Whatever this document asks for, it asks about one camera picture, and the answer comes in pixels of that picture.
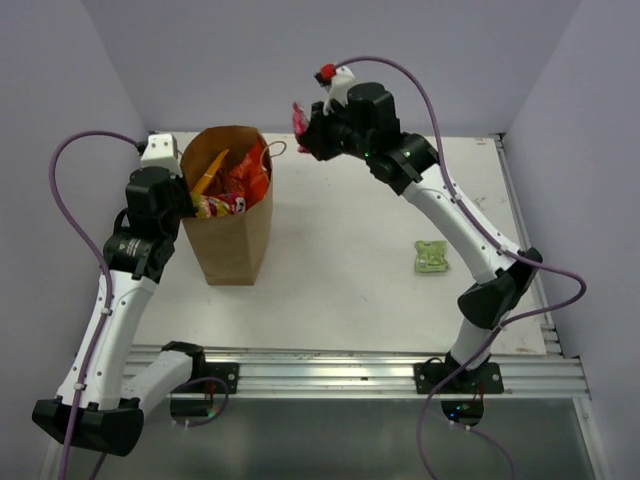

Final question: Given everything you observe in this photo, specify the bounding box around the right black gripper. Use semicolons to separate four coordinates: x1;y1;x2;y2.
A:
300;99;373;163

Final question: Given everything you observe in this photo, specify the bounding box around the orange Kettle chips bag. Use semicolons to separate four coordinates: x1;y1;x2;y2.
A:
191;149;230;194

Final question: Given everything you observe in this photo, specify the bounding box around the colourful fruit candy packet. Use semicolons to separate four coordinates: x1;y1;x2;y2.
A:
191;193;229;219

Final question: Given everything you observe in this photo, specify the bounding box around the small pink candy packet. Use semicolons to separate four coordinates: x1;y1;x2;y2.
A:
292;102;310;154

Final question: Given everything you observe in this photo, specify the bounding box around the brown paper bag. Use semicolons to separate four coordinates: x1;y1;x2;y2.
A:
181;126;273;286

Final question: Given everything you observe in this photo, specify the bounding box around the cassava chips bag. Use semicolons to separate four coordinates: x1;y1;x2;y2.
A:
211;140;270;210

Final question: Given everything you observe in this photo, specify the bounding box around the small green candy packet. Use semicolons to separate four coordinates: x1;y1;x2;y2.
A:
414;240;449;274

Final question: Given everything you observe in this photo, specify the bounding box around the pink silver chips bag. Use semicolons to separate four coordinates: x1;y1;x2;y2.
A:
216;193;247;216

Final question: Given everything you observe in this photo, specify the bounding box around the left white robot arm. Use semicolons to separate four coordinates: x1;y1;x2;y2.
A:
32;166;208;457

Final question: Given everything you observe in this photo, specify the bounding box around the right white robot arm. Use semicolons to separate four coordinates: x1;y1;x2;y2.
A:
297;82;542;393

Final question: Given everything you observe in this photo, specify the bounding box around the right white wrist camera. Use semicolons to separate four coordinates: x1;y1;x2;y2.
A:
314;64;357;115

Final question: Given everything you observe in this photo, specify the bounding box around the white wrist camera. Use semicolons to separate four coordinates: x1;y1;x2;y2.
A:
140;133;183;176
314;64;357;115

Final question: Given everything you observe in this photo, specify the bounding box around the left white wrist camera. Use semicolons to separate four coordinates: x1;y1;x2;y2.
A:
140;133;183;176

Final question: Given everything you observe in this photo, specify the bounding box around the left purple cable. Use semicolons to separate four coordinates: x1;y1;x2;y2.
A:
49;130;146;480

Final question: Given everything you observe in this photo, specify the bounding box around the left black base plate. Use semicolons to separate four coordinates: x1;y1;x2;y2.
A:
170;362;240;395

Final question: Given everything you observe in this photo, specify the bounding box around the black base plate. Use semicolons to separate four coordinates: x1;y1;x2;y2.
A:
170;362;240;395
413;357;505;395

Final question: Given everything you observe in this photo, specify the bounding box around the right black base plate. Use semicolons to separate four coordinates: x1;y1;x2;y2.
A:
413;357;505;395

